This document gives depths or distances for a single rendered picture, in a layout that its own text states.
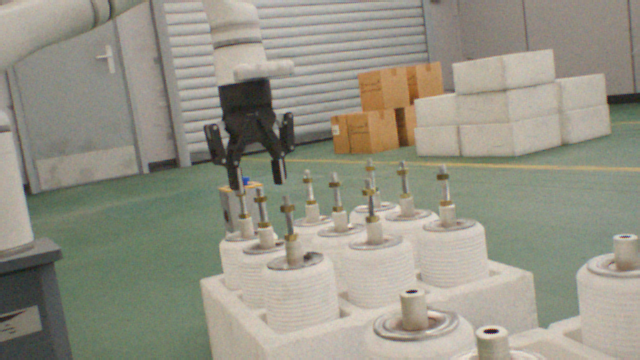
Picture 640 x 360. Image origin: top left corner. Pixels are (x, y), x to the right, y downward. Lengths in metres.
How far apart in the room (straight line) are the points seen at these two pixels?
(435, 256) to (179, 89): 5.42
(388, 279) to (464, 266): 0.12
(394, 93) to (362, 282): 4.07
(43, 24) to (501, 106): 2.90
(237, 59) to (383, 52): 6.45
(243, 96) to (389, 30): 6.55
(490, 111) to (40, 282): 3.01
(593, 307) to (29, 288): 0.73
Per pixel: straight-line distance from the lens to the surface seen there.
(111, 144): 6.10
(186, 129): 6.22
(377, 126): 4.79
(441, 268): 0.92
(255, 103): 0.91
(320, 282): 0.82
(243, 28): 0.92
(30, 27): 1.04
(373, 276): 0.86
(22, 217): 1.02
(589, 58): 6.97
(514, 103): 3.65
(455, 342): 0.56
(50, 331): 1.02
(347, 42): 7.10
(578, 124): 3.99
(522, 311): 0.95
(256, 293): 0.94
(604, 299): 0.68
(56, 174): 6.02
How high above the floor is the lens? 0.46
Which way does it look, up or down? 7 degrees down
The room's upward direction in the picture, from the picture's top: 8 degrees counter-clockwise
